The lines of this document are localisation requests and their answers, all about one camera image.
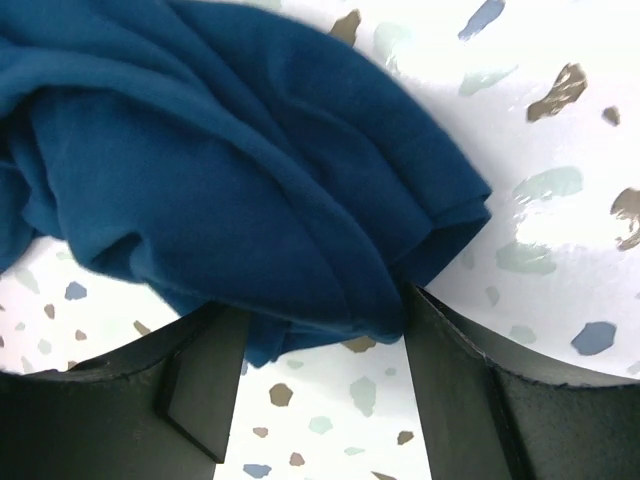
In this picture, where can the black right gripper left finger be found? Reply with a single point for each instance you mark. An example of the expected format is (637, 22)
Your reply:
(160, 407)

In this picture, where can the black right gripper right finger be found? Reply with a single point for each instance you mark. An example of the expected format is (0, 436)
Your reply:
(491, 408)

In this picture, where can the navy blue printed t-shirt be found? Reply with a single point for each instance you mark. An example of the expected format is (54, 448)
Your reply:
(221, 153)

